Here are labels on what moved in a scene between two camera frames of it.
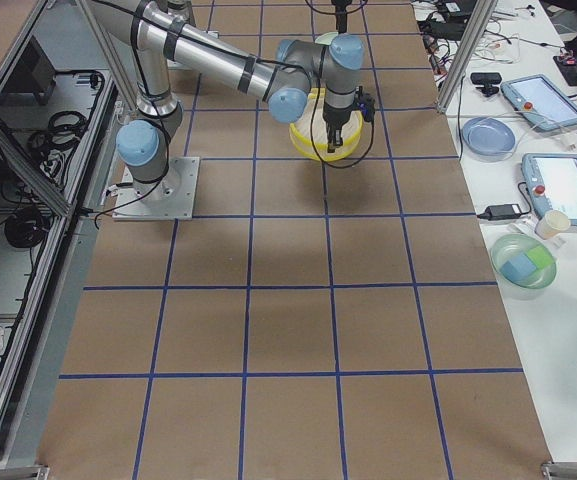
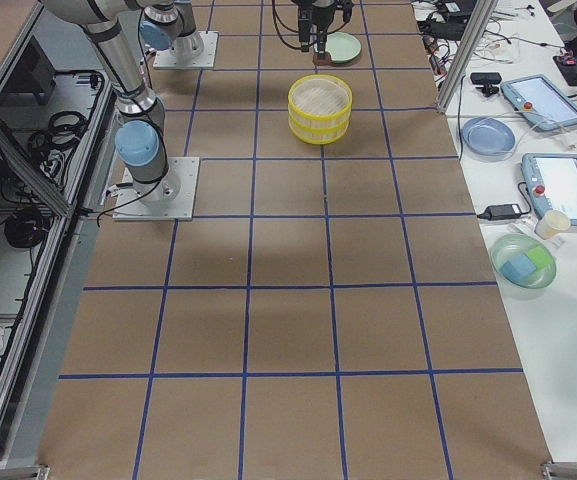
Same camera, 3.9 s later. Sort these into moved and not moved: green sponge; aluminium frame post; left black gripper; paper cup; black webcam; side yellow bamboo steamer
Moved: left black gripper; side yellow bamboo steamer
Not moved: black webcam; green sponge; aluminium frame post; paper cup
